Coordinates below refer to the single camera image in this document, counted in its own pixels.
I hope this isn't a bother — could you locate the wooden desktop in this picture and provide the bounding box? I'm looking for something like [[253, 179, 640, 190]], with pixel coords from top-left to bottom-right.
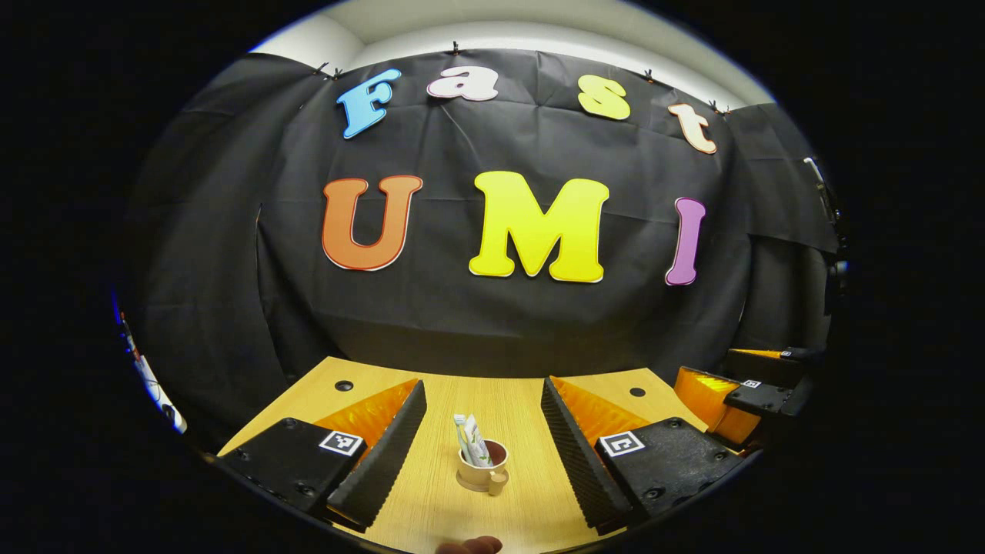
[[218, 355, 759, 554]]

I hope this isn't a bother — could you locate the beige cup with handle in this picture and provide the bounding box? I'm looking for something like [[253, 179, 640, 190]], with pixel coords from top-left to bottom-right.
[[456, 439, 511, 497]]

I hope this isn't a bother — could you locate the white toothpaste tube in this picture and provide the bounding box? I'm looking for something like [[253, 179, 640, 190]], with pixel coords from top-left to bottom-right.
[[464, 414, 494, 468]]

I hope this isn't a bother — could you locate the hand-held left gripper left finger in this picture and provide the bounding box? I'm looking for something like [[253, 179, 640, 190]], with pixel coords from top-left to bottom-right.
[[217, 379, 428, 533]]

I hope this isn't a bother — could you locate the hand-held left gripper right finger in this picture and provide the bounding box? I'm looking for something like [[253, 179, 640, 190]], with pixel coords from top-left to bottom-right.
[[540, 375, 749, 537]]

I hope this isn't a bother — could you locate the pale green toothbrush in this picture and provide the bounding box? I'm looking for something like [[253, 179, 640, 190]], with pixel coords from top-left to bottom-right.
[[453, 414, 475, 464]]

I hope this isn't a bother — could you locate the white side desk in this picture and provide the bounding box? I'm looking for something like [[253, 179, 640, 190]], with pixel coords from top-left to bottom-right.
[[132, 350, 189, 436]]

